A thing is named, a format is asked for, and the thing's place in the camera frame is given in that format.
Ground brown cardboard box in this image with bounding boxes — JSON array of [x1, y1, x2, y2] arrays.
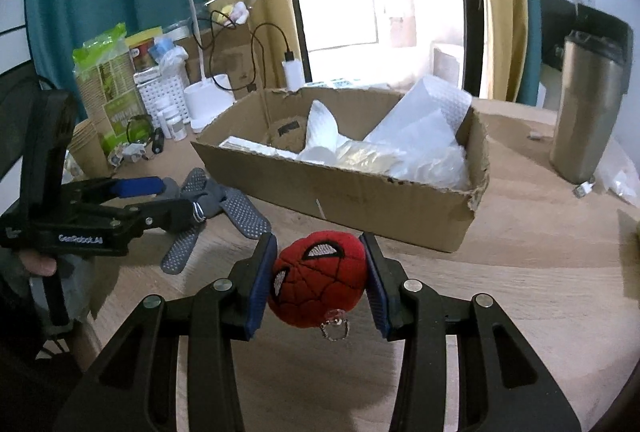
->
[[193, 88, 489, 252]]

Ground white paper towel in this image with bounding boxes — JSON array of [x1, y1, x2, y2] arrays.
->
[[364, 74, 472, 152]]

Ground grey socks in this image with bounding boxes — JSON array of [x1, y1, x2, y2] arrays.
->
[[160, 168, 271, 275]]

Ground red spiderman plush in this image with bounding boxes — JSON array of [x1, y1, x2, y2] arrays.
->
[[268, 230, 368, 329]]

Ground yellow lid jar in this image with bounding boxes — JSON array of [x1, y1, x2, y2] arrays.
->
[[125, 27, 163, 72]]

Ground steel travel mug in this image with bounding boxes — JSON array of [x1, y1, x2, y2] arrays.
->
[[550, 30, 626, 184]]

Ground cartoon tissue pack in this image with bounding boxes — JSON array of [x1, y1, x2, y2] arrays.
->
[[219, 136, 297, 160]]

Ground clear plastic bag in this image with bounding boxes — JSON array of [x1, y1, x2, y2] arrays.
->
[[387, 145, 471, 192]]

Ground black computer monitor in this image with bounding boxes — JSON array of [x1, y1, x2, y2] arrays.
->
[[540, 0, 634, 94]]

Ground small white wall charger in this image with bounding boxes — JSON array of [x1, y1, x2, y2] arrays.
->
[[122, 143, 145, 163]]

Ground small white pill bottle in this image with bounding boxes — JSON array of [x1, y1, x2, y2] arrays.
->
[[163, 106, 186, 142]]

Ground person's left hand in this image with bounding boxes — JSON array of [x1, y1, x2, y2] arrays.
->
[[18, 250, 58, 277]]

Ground green paper cup pack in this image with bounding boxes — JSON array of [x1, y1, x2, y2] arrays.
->
[[72, 22, 146, 155]]

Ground white usb charger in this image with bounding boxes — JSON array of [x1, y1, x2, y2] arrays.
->
[[282, 51, 306, 92]]

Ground white plastic basket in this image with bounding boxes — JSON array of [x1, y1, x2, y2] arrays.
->
[[134, 66, 190, 128]]

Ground black charger cable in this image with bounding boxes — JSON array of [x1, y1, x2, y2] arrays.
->
[[192, 8, 296, 94]]

